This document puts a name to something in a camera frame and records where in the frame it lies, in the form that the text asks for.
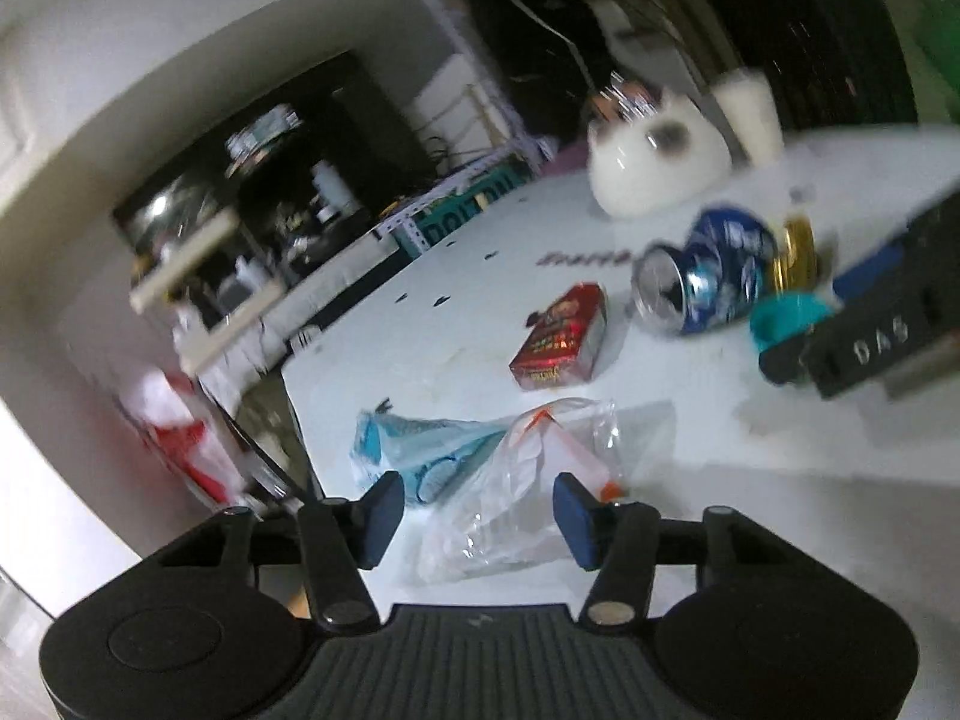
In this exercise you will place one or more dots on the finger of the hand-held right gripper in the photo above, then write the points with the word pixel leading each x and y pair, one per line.
pixel 862 274
pixel 784 364

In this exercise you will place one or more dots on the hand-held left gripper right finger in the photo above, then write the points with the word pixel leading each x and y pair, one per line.
pixel 576 525

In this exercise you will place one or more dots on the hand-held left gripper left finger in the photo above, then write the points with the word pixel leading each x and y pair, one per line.
pixel 386 514

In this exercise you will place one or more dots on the teal lid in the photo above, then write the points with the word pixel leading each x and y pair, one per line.
pixel 791 319

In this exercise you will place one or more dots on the clear plastic bag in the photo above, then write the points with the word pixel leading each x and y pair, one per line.
pixel 540 457

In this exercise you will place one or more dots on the crushed blue can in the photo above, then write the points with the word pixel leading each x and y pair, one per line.
pixel 712 270

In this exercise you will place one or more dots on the gold can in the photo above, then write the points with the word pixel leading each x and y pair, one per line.
pixel 795 255

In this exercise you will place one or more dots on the light blue wrapper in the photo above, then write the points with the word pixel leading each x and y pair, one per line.
pixel 420 450

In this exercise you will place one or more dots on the red snack box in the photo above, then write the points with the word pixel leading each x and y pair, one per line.
pixel 562 337

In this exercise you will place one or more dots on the cream cup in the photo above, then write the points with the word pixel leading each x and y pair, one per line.
pixel 750 116

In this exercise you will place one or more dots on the red white plastic bag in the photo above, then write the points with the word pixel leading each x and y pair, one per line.
pixel 180 435

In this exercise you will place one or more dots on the white cat shaped ceramic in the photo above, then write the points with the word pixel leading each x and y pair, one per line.
pixel 652 165

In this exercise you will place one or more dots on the cream storage organizer shelf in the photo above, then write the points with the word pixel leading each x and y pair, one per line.
pixel 210 292

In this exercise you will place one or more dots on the silver figurine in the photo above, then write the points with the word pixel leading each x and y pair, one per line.
pixel 622 99

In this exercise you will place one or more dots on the teal letter sign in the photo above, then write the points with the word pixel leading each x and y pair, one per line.
pixel 465 202

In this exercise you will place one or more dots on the white plastic bottle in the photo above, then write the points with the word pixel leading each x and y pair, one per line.
pixel 334 191

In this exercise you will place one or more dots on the black rack with bottles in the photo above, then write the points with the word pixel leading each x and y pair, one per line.
pixel 315 150

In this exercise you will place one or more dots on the white metal angle rack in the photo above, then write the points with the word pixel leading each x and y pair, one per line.
pixel 480 135

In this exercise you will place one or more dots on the black jacket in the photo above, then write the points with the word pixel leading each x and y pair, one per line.
pixel 540 37

